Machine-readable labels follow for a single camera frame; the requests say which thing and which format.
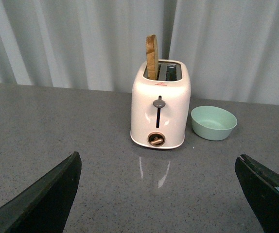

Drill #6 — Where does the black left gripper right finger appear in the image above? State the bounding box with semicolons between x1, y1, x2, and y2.
235;154;279;233

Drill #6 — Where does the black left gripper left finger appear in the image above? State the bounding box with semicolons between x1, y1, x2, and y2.
0;152;82;233

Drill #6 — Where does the mint green bowl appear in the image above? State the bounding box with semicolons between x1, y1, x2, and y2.
191;106;238;141

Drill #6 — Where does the white two-slot toaster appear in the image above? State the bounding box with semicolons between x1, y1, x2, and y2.
130;60;191;149

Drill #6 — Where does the grey pleated curtain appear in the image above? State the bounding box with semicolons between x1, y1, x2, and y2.
0;0;279;104

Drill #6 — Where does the toasted bread slice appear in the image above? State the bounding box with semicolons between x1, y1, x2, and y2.
146;34;158;80

